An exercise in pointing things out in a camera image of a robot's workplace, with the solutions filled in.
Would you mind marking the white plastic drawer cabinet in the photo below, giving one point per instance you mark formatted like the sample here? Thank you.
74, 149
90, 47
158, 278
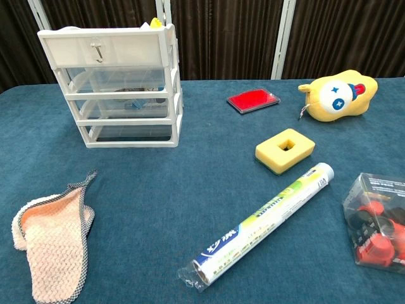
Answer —
126, 92

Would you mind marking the white metal post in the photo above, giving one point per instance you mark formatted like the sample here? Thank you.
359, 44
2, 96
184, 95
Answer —
164, 11
282, 38
39, 14

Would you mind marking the red ink pad case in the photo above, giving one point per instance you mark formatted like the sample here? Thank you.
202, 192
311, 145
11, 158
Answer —
253, 100

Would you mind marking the blue tablecloth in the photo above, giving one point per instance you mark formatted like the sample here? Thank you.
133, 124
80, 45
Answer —
158, 206

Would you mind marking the dark brown curtain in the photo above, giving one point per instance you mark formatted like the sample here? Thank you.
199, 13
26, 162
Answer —
228, 38

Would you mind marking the yellow plush toy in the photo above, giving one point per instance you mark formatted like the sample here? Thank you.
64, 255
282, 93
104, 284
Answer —
340, 95

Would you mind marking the blue clip inside drawer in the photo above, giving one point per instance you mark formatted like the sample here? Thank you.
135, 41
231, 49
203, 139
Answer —
136, 103

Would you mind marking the clear box of red caps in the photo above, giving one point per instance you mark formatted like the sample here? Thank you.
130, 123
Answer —
376, 225

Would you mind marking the yellow sponge with square hole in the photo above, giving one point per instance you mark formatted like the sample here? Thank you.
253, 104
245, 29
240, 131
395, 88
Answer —
284, 150

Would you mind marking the bagged cling wrap roll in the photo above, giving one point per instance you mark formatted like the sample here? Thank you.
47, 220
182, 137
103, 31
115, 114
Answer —
262, 223

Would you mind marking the pink waffle cloth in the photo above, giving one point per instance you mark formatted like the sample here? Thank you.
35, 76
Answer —
55, 240

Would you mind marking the small yellow toy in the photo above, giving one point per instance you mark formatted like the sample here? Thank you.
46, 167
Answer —
155, 22

